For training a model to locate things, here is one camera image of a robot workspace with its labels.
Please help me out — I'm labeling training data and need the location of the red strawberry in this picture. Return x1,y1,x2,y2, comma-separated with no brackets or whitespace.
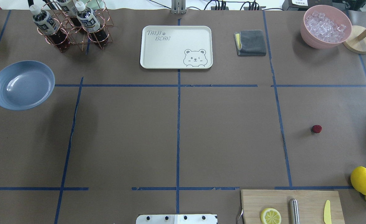
311,125,322,133

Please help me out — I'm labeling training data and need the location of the lemon half slice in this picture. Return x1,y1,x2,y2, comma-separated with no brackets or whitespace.
260,208,282,224

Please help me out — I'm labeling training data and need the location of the blue plastic plate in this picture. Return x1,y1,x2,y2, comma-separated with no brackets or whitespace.
0,61,55,111

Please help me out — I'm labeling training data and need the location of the wooden cup tree stand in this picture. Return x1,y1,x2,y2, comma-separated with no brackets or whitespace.
343,26,366,54

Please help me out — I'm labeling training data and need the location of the cream bear tray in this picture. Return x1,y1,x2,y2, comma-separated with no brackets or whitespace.
139,26,213,69

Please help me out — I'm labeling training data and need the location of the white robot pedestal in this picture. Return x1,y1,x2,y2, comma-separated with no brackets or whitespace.
136,214,218,224

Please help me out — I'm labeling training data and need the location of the grey folded cloth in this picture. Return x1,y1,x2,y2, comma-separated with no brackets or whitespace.
234,30,266,56

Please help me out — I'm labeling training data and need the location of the dark tea bottle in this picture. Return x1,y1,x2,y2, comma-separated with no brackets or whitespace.
57,0,82,27
29,4,70,52
75,1,109,49

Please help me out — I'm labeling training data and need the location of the copper wire bottle rack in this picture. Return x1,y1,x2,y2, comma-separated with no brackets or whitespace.
38,0,114,51

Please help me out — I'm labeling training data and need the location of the wooden cutting board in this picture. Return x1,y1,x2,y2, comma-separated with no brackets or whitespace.
241,189,345,224

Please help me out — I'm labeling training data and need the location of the pink bowl of ice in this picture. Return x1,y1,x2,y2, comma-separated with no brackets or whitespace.
301,5,352,49

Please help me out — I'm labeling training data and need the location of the steel handled knife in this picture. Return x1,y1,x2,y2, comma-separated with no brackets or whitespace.
289,198,300,224

